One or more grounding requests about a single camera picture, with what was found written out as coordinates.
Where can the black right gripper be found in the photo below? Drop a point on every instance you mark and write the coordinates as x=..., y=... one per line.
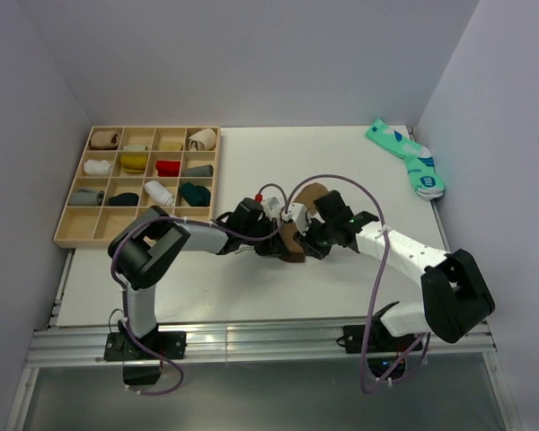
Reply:
x=307, y=244

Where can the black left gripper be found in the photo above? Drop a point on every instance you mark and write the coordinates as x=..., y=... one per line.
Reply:
x=270, y=248

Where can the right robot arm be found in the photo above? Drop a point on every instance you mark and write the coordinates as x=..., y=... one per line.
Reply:
x=455, y=296

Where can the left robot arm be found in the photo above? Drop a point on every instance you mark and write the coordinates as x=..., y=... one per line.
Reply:
x=143, y=253

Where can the dark teal rolled sock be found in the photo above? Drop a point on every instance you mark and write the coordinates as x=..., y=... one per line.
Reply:
x=195, y=195

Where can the grey green rolled sock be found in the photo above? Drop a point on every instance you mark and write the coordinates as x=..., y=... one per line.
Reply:
x=201, y=171

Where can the beige white rolled sock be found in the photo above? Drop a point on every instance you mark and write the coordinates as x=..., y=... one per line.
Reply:
x=203, y=140

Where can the teal patterned sock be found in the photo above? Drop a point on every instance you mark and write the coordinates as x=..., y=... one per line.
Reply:
x=418, y=159

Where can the cream yellow rolled sock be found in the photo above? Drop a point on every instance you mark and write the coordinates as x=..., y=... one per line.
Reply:
x=170, y=145

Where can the navy rolled sock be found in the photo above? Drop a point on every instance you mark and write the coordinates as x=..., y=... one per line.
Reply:
x=126, y=199

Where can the mustard yellow rolled sock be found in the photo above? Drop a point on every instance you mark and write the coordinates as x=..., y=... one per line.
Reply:
x=133, y=163

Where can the wooden compartment tray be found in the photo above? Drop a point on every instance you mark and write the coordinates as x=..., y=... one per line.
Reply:
x=97, y=226

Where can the pale green rolled sock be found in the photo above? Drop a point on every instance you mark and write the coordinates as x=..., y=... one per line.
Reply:
x=135, y=148

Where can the beige rolled sock with red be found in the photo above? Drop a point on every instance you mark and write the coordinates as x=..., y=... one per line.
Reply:
x=105, y=139

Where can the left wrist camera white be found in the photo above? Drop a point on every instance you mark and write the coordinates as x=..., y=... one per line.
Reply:
x=272, y=207

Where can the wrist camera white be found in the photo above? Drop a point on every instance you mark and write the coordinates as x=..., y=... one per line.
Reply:
x=298, y=215
x=272, y=207

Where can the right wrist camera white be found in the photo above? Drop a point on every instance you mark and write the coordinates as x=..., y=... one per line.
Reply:
x=298, y=215

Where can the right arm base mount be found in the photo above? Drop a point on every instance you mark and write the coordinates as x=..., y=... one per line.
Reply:
x=379, y=341

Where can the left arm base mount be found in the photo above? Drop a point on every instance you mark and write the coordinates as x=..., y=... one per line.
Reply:
x=120, y=348

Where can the aluminium frame rail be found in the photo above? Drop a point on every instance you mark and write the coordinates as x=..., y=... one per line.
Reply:
x=206, y=343

